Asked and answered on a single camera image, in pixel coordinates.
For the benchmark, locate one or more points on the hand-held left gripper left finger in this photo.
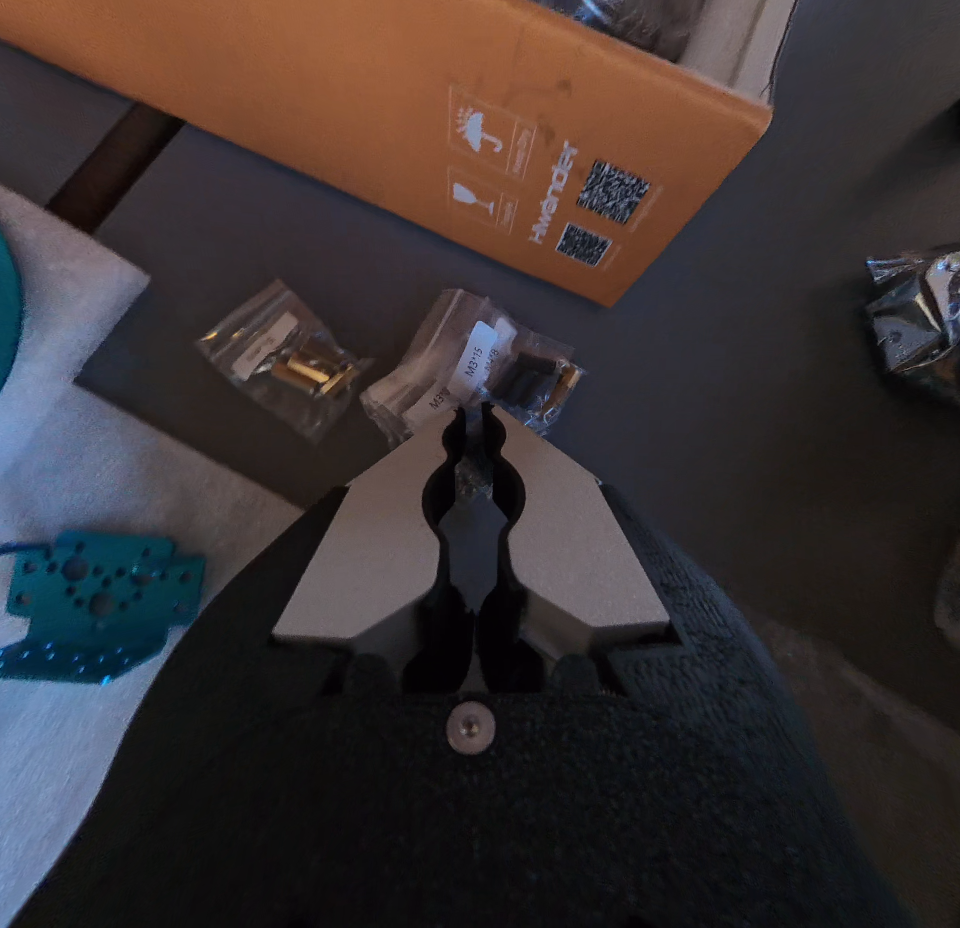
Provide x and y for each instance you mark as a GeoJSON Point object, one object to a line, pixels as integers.
{"type": "Point", "coordinates": [360, 560]}

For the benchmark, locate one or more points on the small white foam pad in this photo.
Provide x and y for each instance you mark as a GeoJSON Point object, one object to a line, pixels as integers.
{"type": "Point", "coordinates": [67, 283]}

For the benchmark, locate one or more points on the zip bag of assorted screws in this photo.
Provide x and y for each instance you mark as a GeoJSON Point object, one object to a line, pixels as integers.
{"type": "Point", "coordinates": [480, 343]}

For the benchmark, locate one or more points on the white foam sheet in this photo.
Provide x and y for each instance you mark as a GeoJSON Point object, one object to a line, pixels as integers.
{"type": "Point", "coordinates": [75, 478]}

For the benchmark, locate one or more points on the orange and white box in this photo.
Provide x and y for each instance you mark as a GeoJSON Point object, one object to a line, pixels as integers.
{"type": "Point", "coordinates": [337, 80]}

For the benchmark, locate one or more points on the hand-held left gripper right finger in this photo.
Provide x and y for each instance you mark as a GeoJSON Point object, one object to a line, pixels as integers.
{"type": "Point", "coordinates": [585, 560]}

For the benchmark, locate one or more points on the zip bag of brass standoffs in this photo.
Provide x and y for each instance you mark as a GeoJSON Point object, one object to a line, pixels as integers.
{"type": "Point", "coordinates": [285, 358]}

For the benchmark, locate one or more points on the grey desk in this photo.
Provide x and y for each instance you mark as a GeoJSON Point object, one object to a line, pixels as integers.
{"type": "Point", "coordinates": [712, 418]}

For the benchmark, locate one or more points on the small dark blue bracket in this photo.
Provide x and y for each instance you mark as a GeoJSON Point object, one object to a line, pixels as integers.
{"type": "Point", "coordinates": [97, 605]}

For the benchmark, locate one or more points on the silver foil bag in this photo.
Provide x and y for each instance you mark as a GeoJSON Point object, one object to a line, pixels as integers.
{"type": "Point", "coordinates": [915, 320]}

